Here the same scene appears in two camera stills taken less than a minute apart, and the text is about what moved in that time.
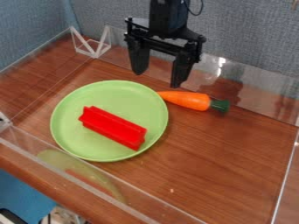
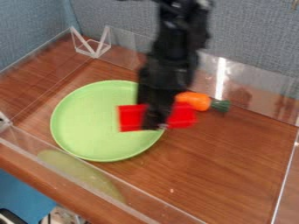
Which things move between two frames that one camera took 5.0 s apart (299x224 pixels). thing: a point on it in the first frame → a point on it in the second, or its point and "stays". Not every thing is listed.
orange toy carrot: x=195 y=101 stays
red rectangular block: x=112 y=127 → x=133 y=116
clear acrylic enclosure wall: x=49 y=187 stays
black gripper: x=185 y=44 → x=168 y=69
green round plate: x=123 y=99 stays
